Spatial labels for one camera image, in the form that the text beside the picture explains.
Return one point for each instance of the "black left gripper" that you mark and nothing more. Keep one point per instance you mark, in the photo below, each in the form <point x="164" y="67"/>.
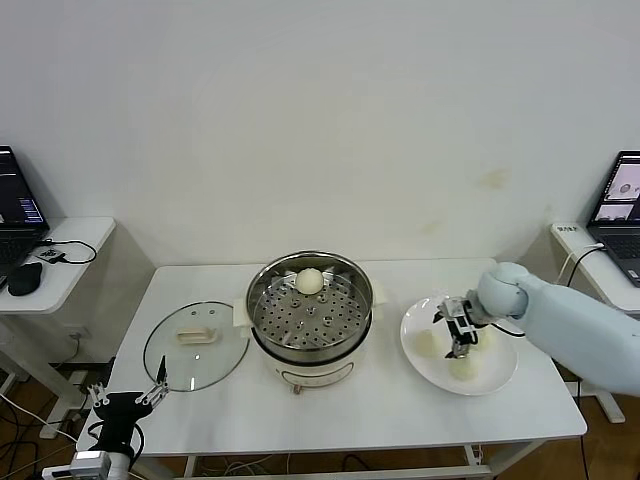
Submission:
<point x="122" y="410"/>

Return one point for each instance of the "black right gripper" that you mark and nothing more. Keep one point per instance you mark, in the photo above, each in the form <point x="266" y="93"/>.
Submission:
<point x="464" y="330"/>

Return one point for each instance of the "white steamed baozi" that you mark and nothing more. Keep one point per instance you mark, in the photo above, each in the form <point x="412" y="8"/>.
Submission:
<point x="462" y="371"/>
<point x="426" y="345"/>
<point x="487" y="340"/>
<point x="310" y="281"/>

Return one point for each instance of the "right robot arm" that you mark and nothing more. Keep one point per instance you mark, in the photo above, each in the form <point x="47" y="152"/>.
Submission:
<point x="575" y="325"/>

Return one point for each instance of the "stainless steel steamer basket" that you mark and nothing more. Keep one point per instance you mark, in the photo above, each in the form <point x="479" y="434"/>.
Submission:
<point x="310" y="325"/>

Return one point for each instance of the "white round plate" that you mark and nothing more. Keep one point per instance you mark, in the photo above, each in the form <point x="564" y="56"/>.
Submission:
<point x="490" y="375"/>

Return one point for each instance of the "white side table with label box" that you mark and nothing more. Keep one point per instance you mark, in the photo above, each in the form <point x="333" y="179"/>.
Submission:
<point x="562" y="247"/>

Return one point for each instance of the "cream electric cooking pot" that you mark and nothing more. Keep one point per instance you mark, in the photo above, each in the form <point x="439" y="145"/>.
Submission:
<point x="315" y="376"/>

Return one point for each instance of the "black computer mouse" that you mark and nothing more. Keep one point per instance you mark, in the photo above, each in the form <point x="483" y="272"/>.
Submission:
<point x="26" y="279"/>

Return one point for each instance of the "small black usb hub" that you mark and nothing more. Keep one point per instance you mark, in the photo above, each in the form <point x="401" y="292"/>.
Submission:
<point x="52" y="256"/>

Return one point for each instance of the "small white labelled box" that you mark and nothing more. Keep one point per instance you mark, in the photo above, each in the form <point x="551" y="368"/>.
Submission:
<point x="566" y="229"/>

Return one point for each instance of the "black laptop with dark screen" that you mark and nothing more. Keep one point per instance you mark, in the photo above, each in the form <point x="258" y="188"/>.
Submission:
<point x="15" y="200"/>

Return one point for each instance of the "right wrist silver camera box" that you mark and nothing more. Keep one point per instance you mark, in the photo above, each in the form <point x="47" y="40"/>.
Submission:
<point x="452" y="309"/>

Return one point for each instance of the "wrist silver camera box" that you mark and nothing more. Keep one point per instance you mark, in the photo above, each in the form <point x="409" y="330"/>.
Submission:
<point x="452" y="309"/>
<point x="89" y="462"/>

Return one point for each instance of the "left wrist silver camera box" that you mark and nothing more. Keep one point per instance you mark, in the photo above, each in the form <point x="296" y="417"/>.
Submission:
<point x="89" y="462"/>

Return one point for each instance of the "white main table frame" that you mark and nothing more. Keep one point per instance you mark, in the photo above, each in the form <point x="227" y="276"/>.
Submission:
<point x="350" y="472"/>

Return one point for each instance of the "grey laptop showing camera views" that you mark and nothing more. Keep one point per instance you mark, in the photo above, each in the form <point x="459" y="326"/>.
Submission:
<point x="620" y="240"/>

